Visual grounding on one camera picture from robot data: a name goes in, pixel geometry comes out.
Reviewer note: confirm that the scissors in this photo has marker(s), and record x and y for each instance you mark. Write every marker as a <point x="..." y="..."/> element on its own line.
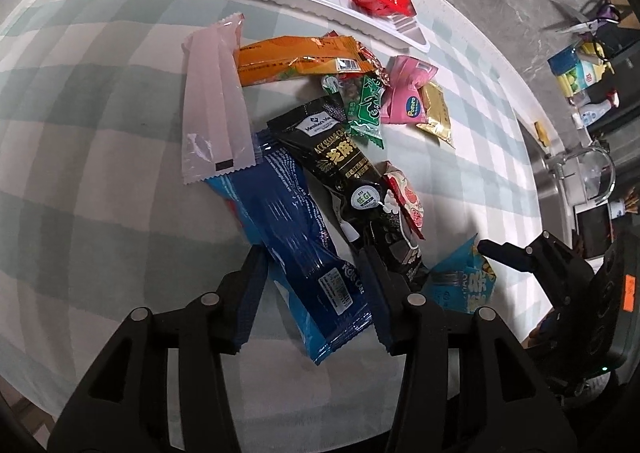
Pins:
<point x="582" y="25"/>

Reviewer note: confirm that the blue yellow pack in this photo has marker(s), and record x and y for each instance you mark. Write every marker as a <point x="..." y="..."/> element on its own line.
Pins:
<point x="575" y="65"/>

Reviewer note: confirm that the metal faucet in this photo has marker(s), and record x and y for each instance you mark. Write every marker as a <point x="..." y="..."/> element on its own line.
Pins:
<point x="597" y="168"/>

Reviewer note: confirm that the dark blue snack packet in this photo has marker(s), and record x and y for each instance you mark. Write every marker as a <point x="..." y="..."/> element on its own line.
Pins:
<point x="295" y="243"/>

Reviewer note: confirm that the red white peach packet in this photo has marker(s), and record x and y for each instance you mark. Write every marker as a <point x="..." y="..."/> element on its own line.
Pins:
<point x="407" y="198"/>

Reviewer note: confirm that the orange snack packet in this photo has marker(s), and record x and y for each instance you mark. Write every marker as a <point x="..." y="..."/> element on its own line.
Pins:
<point x="280" y="60"/>

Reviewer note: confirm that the light blue snack packet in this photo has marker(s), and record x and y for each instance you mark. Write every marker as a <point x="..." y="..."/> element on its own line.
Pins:
<point x="467" y="283"/>

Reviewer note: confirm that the puffy pink snack packet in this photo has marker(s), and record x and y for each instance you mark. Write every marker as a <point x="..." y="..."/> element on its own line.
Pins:
<point x="402" y="95"/>

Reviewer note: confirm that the long pale pink packet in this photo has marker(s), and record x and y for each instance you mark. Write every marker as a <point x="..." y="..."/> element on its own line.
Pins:
<point x="212" y="98"/>

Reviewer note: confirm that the small yellow item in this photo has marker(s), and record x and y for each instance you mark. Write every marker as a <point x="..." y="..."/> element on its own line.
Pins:
<point x="541" y="133"/>

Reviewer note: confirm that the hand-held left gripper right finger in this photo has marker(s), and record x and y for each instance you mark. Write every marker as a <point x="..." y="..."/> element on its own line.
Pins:
<point x="378" y="300"/>

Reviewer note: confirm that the black snack packet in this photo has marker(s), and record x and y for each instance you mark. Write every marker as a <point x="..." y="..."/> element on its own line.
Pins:
<point x="330" y="158"/>

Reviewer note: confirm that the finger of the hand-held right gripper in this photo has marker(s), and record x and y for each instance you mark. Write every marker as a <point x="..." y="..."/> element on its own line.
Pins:
<point x="505" y="253"/>

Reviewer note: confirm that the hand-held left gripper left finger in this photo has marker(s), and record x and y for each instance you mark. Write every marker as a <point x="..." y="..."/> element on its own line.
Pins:
<point x="248" y="298"/>

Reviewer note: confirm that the white spray bottle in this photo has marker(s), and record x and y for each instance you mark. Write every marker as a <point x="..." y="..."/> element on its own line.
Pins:
<point x="592" y="112"/>

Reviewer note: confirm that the gold snack packet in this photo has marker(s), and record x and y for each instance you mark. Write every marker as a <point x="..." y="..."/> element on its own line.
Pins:
<point x="437" y="115"/>

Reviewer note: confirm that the green snack packet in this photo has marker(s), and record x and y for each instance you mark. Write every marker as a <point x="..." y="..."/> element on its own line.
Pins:
<point x="365" y="108"/>

